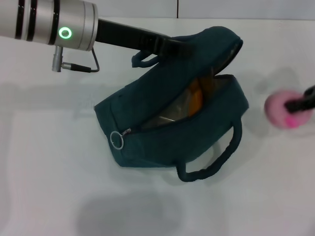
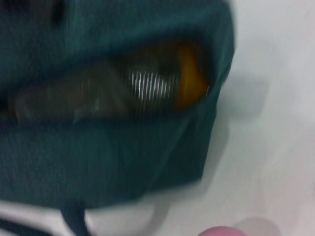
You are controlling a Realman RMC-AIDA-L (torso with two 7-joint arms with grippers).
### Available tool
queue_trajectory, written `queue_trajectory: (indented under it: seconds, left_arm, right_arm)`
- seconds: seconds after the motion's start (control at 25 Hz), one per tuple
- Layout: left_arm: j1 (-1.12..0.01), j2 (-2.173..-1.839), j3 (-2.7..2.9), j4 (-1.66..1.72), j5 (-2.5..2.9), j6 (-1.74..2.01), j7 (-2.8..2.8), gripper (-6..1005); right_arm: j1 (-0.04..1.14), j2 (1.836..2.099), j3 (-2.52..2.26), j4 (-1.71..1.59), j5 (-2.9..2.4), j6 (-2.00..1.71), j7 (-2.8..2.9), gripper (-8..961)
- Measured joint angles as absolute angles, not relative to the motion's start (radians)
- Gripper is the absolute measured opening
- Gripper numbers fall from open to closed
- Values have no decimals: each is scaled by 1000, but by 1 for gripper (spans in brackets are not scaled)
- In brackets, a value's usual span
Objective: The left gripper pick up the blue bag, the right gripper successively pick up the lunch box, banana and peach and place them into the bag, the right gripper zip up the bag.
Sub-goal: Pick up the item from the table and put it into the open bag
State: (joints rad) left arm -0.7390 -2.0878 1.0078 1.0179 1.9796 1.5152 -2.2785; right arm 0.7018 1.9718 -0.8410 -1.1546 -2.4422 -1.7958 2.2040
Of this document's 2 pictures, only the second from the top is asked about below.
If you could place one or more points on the yellow banana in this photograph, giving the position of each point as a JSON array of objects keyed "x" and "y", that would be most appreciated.
[{"x": 189, "y": 83}]

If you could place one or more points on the dark blue insulated bag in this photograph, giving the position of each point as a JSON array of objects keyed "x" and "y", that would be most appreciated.
[{"x": 98, "y": 159}]

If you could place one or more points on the clear blue-rimmed food container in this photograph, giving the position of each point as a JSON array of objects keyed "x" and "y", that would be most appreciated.
[{"x": 73, "y": 96}]

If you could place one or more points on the pink peach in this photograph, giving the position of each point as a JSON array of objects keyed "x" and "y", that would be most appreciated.
[{"x": 221, "y": 232}]

